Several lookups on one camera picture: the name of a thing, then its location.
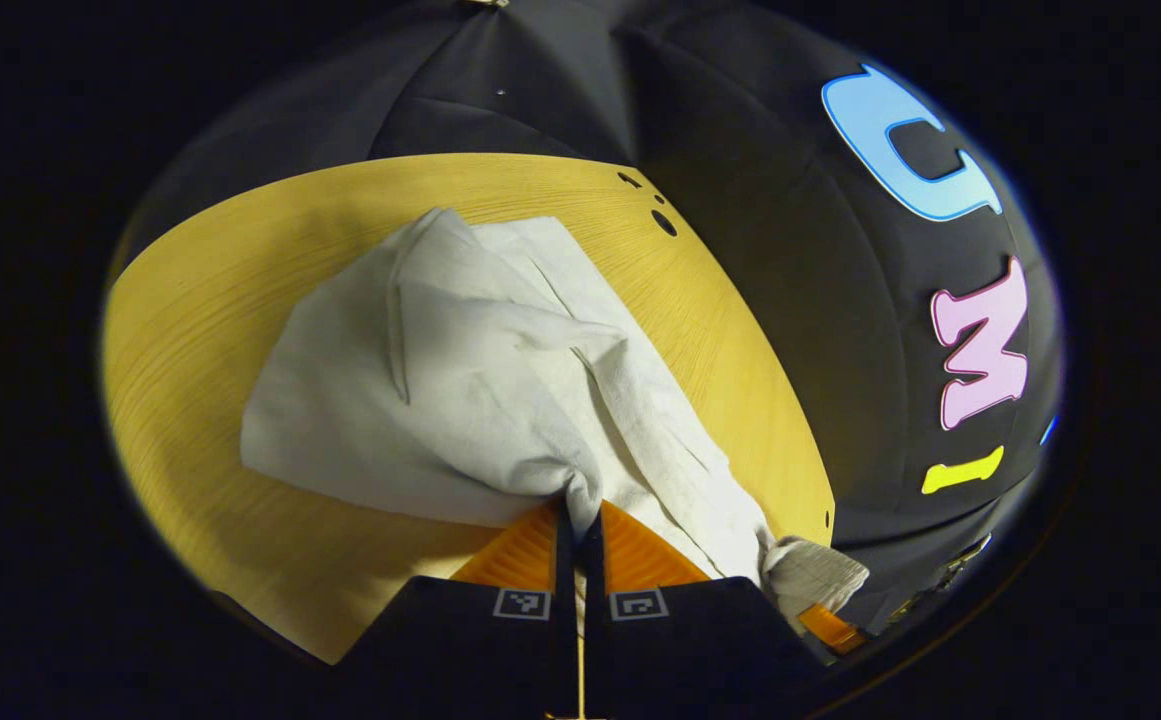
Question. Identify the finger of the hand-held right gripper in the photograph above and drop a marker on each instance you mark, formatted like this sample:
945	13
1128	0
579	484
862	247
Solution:
832	630

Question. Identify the white jeans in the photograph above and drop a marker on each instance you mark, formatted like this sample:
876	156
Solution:
460	380

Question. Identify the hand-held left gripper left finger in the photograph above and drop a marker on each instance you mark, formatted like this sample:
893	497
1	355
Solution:
565	560

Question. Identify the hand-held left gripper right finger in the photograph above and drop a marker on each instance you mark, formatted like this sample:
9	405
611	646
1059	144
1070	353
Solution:
593	560

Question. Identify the black backdrop cloth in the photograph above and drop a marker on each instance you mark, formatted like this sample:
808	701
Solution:
740	150

